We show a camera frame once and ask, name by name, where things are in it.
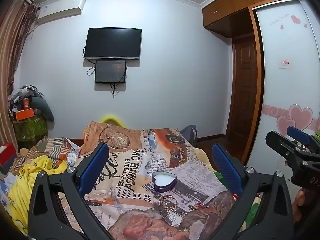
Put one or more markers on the green bed sheet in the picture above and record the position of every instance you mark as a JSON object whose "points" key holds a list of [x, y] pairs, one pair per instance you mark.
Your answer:
{"points": [[255, 212]]}

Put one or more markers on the yellow round object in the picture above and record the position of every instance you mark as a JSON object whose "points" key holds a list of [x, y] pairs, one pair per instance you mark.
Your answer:
{"points": [[112, 119]]}

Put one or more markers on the pile of clutter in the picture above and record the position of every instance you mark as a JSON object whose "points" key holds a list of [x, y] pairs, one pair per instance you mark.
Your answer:
{"points": [[21, 93]]}

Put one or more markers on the small red box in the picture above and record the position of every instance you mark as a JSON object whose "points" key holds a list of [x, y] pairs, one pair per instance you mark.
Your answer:
{"points": [[26, 104]]}

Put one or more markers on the brown striped curtain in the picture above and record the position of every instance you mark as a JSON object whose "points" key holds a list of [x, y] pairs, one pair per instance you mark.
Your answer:
{"points": [[12, 55]]}

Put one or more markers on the brown wooden door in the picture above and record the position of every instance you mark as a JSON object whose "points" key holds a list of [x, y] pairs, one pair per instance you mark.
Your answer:
{"points": [[243, 92]]}

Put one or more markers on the white paper sticker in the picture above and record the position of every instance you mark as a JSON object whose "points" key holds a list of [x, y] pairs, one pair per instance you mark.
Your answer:
{"points": [[284, 63]]}

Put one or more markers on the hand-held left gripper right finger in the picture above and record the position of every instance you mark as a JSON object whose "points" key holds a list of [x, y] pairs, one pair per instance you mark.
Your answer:
{"points": [[226, 166]]}

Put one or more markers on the printed newspaper-pattern blanket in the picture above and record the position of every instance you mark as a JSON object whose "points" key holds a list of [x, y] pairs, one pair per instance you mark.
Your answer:
{"points": [[140, 160]]}

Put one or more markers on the small black monitor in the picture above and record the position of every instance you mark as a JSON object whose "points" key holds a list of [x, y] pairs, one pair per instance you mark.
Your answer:
{"points": [[110, 71]]}

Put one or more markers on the white air conditioner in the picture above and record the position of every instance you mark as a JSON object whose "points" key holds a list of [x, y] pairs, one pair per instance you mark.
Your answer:
{"points": [[60, 8]]}

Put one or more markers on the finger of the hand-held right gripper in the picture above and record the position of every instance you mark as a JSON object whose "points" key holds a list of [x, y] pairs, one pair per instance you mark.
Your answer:
{"points": [[298, 133], [277, 141]]}

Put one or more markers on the striped patchwork cloth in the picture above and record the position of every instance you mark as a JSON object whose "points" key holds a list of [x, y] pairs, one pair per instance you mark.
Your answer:
{"points": [[52, 145]]}

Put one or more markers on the wooden overhead cabinet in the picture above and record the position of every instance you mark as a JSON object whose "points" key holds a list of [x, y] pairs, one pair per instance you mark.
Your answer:
{"points": [[225, 12]]}

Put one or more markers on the gold bangle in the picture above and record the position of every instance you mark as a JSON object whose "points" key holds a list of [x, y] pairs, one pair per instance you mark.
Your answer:
{"points": [[172, 206]]}

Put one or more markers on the orange box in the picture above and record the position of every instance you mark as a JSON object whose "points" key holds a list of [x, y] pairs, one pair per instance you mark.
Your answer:
{"points": [[23, 114]]}

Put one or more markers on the person's right hand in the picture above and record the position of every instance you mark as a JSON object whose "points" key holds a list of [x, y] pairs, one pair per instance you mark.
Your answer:
{"points": [[299, 202]]}

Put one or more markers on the yellow cloth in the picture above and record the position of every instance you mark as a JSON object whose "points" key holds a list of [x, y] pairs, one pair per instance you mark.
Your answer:
{"points": [[37, 165]]}

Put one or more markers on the green patterned cloth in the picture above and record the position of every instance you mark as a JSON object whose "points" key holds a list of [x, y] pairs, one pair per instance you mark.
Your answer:
{"points": [[30, 132]]}

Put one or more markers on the blue bag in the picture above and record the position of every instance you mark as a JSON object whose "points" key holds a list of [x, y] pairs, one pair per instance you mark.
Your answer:
{"points": [[188, 135]]}

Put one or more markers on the purple heart-shaped tin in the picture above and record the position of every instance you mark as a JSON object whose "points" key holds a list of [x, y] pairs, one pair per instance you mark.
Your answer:
{"points": [[163, 180]]}

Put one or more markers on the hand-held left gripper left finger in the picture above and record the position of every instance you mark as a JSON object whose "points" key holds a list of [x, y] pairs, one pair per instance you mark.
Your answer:
{"points": [[95, 165]]}

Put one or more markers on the black wall television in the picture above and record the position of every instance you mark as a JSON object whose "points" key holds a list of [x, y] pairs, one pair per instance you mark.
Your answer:
{"points": [[112, 43]]}

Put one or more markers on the red flat box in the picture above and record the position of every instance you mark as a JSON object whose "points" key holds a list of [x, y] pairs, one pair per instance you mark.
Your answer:
{"points": [[8, 152]]}

